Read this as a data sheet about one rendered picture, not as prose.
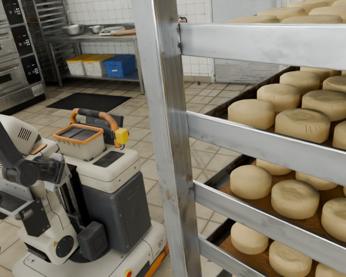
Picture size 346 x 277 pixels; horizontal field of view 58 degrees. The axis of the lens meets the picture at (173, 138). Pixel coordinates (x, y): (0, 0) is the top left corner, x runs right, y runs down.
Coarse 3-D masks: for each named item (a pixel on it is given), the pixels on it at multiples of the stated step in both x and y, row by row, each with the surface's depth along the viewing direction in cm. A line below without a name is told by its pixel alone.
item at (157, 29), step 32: (160, 0) 27; (160, 32) 28; (160, 64) 29; (160, 96) 31; (160, 128) 33; (160, 160) 35; (160, 192) 38; (192, 192) 38; (192, 224) 40; (192, 256) 42
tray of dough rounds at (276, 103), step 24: (288, 72) 44; (312, 72) 43; (336, 72) 45; (240, 96) 40; (264, 96) 37; (288, 96) 36; (312, 96) 35; (336, 96) 34; (240, 120) 33; (264, 120) 33; (288, 120) 30; (312, 120) 30; (336, 120) 33; (336, 144) 28
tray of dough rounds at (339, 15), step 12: (312, 0) 41; (324, 0) 40; (336, 0) 40; (264, 12) 34; (276, 12) 33; (288, 12) 32; (300, 12) 32; (312, 12) 31; (324, 12) 29; (336, 12) 29
